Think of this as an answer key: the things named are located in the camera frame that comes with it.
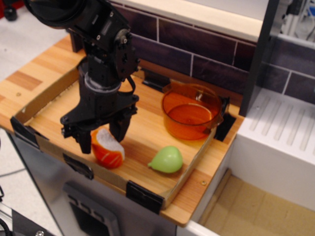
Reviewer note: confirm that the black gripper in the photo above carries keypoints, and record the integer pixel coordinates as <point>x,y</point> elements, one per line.
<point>97,108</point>

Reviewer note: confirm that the orange white toy sushi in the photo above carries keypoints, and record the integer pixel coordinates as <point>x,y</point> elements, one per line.
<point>108,152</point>

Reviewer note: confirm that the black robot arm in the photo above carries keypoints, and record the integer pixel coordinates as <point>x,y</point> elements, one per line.
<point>110,60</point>

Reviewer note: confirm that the orange transparent plastic pot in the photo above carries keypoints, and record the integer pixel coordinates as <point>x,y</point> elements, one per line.
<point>191,111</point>

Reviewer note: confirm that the green toy pear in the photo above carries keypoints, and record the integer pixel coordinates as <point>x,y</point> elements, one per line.
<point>167,160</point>

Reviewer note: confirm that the grey toy oven front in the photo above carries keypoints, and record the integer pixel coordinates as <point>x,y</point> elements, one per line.
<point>84,207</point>

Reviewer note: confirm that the white toy sink drainboard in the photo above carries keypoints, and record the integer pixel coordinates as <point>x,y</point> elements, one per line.
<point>274,149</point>

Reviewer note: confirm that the black vertical post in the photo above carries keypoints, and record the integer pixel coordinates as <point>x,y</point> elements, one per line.
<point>251,84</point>

